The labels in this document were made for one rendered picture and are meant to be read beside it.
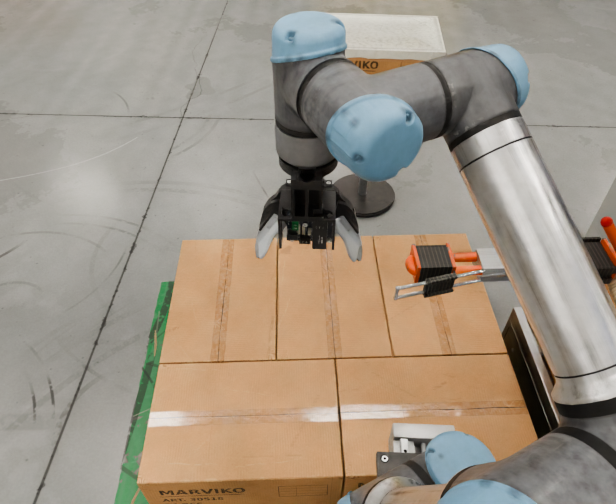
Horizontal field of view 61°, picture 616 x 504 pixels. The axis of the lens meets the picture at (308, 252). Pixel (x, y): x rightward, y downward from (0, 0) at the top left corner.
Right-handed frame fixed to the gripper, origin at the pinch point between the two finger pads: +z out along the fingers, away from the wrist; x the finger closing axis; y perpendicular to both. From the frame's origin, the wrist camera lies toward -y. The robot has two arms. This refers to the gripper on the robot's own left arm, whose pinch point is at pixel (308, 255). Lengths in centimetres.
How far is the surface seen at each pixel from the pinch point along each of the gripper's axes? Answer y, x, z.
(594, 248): -30, 62, 26
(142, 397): -57, -75, 152
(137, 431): -42, -73, 152
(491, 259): -26, 39, 26
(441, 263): -23.4, 27.4, 25.6
